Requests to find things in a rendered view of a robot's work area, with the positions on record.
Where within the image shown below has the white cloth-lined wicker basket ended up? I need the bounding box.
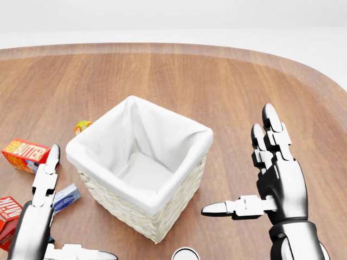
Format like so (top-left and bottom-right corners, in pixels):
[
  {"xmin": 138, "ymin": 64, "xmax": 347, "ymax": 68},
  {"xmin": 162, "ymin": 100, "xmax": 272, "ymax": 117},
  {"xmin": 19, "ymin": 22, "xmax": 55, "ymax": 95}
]
[{"xmin": 65, "ymin": 95, "xmax": 214, "ymax": 245}]

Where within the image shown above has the red butter box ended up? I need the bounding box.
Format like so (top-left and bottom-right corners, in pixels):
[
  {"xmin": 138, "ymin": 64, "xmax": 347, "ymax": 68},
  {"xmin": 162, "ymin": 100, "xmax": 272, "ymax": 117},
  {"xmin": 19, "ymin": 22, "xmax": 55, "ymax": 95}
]
[{"xmin": 1, "ymin": 138, "xmax": 52, "ymax": 175}]

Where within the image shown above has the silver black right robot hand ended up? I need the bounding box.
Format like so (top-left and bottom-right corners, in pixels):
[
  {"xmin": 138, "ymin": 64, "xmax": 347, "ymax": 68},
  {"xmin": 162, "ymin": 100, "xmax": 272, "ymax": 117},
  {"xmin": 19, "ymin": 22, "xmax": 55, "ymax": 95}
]
[{"xmin": 201, "ymin": 103, "xmax": 310, "ymax": 225}]

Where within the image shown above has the blue silver cream cheese box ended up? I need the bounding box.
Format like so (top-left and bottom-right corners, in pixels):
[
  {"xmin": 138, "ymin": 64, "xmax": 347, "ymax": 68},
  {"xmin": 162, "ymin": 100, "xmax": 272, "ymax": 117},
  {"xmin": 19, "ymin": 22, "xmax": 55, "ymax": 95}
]
[{"xmin": 52, "ymin": 183, "xmax": 82, "ymax": 217}]

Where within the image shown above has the red white milk carton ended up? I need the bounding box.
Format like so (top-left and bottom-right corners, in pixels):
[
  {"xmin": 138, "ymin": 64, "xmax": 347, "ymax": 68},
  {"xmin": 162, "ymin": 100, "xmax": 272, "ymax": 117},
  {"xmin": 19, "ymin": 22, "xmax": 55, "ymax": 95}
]
[{"xmin": 0, "ymin": 196, "xmax": 24, "ymax": 253}]

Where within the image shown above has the round silver tin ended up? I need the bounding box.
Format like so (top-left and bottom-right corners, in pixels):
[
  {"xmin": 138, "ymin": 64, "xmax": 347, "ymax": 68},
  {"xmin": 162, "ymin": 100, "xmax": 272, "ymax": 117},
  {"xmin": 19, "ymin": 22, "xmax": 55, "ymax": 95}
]
[{"xmin": 171, "ymin": 246, "xmax": 202, "ymax": 260}]

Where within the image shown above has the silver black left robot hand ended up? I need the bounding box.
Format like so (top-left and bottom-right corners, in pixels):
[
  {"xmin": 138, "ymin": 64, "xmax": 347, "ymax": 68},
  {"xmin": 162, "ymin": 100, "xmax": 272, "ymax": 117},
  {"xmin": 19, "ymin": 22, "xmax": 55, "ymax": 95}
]
[{"xmin": 7, "ymin": 143, "xmax": 119, "ymax": 260}]

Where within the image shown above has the small orange yellow carton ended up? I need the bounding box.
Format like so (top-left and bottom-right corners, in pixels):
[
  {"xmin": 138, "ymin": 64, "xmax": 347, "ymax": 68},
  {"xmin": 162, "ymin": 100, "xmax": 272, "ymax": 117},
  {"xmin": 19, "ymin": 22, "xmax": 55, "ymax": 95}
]
[{"xmin": 73, "ymin": 118, "xmax": 94, "ymax": 137}]

